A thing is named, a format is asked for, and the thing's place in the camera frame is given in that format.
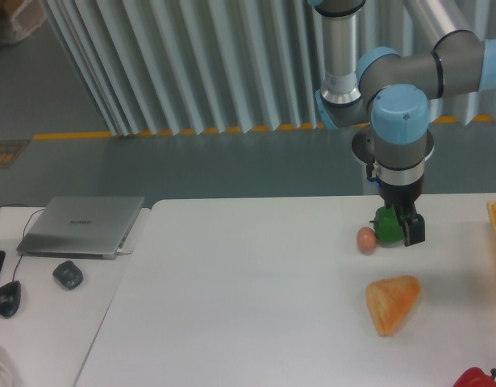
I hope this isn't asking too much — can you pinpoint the dark grey small device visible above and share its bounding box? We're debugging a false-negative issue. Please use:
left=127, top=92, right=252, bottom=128
left=52, top=260, right=84, bottom=290

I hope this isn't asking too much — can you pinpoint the white pleated curtain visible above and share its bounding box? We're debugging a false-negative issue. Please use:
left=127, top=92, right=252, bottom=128
left=41, top=0, right=496, bottom=136

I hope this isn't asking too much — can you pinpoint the red bell pepper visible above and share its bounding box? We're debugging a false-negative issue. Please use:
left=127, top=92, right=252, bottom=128
left=453, top=367, right=496, bottom=387

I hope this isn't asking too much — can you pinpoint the black mouse cable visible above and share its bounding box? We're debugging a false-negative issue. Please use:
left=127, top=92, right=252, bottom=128
left=0, top=203, right=47, bottom=283

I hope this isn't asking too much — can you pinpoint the green bell pepper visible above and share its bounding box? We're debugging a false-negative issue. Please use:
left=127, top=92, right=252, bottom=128
left=372, top=206, right=404, bottom=243

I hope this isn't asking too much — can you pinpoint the silver closed laptop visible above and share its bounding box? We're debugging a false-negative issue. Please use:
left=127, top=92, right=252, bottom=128
left=17, top=196, right=144, bottom=259

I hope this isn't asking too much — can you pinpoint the brown egg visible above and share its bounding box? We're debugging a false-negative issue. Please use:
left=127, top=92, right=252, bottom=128
left=356, top=227, right=377, bottom=254

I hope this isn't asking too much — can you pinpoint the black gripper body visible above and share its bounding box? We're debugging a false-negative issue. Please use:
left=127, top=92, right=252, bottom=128
left=378, top=180, right=423, bottom=216

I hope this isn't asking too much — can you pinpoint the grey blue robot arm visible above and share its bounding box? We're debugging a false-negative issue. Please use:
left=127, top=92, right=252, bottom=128
left=312, top=1, right=496, bottom=246

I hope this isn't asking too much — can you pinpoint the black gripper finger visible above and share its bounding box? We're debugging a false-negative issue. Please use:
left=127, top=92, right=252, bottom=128
left=398, top=214, right=426, bottom=246

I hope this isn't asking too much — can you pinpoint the black computer mouse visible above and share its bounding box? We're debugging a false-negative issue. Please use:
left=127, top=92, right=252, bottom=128
left=0, top=281, right=22, bottom=318

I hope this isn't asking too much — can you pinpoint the orange triangular bread slice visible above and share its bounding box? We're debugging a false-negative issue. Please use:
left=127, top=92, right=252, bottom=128
left=365, top=275, right=421, bottom=337

